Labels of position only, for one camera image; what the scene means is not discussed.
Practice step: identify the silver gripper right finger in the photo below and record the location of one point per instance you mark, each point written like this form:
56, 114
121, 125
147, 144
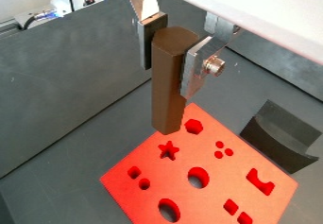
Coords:
202, 60

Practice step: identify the black curved block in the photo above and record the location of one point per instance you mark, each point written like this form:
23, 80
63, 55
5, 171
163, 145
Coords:
282, 137

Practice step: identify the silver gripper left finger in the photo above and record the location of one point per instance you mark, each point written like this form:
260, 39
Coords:
149, 20

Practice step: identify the brown hexagonal peg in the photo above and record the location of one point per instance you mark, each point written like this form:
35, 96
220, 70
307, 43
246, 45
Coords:
170, 44

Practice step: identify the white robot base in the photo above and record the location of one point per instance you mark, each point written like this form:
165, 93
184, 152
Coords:
55, 10

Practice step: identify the red shape-sorting board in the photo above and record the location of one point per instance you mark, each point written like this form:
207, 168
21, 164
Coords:
199, 176

